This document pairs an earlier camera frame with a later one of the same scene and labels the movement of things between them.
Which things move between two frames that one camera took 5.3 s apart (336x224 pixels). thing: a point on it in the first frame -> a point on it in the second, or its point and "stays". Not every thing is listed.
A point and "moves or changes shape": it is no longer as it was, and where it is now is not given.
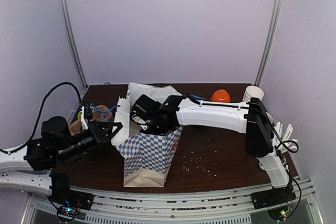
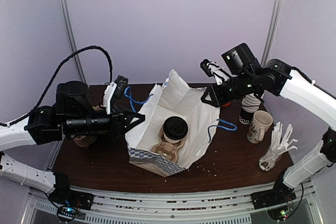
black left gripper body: (81, 147) -> (79, 125)
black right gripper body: (151, 127) -> (219, 94)
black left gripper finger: (105, 129) -> (128, 117)
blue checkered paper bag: (147, 157) moves or changes shape
